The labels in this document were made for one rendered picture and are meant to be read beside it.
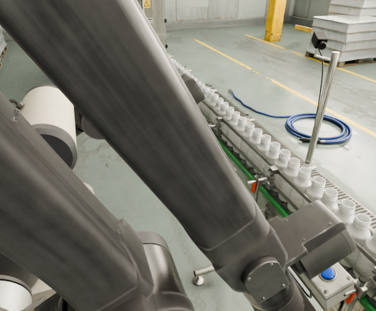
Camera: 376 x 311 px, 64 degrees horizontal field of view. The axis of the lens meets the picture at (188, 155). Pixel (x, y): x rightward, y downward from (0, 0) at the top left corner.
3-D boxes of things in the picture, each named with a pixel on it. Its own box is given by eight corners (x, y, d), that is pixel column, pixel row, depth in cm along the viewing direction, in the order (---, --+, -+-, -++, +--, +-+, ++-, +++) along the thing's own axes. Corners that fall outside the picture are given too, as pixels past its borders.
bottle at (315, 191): (321, 220, 101) (333, 181, 92) (310, 228, 98) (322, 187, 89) (306, 210, 105) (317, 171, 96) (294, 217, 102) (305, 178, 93)
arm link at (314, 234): (200, 210, 31) (240, 281, 24) (293, 149, 31) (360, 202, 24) (237, 262, 38) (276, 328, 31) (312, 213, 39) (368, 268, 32)
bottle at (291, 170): (298, 202, 109) (307, 163, 100) (283, 205, 107) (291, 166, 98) (288, 191, 113) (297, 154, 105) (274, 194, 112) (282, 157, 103)
